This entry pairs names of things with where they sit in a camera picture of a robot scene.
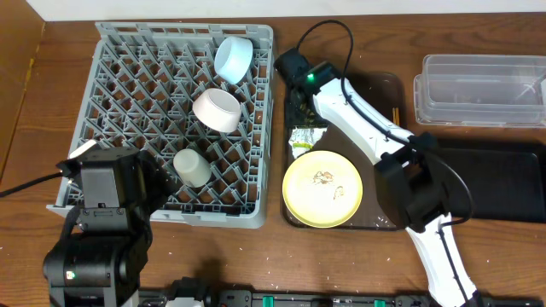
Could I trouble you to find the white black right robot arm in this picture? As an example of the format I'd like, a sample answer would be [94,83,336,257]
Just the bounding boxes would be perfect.
[274,48,479,306]

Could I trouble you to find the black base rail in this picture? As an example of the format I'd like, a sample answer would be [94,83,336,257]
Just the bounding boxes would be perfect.
[139,277,436,307]

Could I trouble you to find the yellow plate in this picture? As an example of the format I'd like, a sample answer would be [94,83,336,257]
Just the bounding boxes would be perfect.
[282,150,363,229]

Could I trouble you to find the clear plastic bin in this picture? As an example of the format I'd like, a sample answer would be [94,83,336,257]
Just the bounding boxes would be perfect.
[414,55,545,128]

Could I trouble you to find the light blue bowl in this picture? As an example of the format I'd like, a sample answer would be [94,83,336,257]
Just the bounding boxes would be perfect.
[214,37,253,84]

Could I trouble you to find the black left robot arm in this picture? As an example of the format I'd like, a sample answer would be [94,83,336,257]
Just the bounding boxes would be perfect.
[43,147,177,306]

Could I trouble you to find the white cup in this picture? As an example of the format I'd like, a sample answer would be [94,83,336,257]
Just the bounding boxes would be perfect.
[173,148,212,188]

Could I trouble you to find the dark brown tray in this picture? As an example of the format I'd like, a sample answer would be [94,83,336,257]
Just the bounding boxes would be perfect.
[281,72,413,232]

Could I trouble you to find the white pink bowl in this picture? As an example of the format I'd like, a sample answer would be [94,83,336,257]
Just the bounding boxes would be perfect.
[193,88,241,133]

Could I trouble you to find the black cable left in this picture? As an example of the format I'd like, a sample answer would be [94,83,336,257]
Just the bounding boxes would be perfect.
[0,170,69,198]

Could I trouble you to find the food scraps on plate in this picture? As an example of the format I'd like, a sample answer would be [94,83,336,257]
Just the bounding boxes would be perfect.
[312,171,345,200]

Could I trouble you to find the grey dishwasher rack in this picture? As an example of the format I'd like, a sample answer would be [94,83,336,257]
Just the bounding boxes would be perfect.
[71,22,275,229]

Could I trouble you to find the wooden chopstick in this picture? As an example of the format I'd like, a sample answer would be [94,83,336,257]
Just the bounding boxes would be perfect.
[392,107,399,125]
[393,107,400,126]

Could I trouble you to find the black bin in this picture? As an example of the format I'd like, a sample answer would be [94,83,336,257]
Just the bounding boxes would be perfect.
[439,139,545,223]

